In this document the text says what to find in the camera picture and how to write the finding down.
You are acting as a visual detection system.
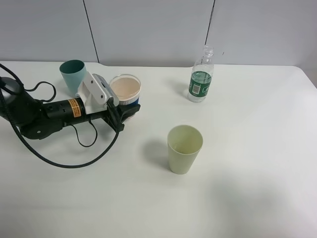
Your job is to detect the pale green plastic cup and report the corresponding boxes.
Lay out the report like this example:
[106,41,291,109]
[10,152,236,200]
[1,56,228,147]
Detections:
[167,125,203,175]

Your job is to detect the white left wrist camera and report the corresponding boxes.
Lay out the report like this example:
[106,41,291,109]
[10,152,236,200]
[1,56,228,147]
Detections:
[75,71,119,114]

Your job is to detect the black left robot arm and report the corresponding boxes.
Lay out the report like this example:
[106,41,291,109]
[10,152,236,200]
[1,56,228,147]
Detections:
[0,77,141,139]

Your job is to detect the paper cup with blue sleeve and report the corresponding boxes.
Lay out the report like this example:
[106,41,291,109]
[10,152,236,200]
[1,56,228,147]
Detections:
[109,74,141,107]

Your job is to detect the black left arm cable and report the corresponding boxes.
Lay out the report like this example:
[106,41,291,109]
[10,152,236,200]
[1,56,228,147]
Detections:
[0,63,124,169]

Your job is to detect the teal plastic cup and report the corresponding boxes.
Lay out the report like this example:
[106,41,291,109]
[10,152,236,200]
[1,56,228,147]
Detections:
[59,59,87,97]

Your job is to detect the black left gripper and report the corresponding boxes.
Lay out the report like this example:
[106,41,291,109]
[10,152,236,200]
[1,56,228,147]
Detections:
[80,98,141,131]

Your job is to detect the clear water bottle green label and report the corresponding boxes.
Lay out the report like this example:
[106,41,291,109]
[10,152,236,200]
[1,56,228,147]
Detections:
[188,45,214,103]

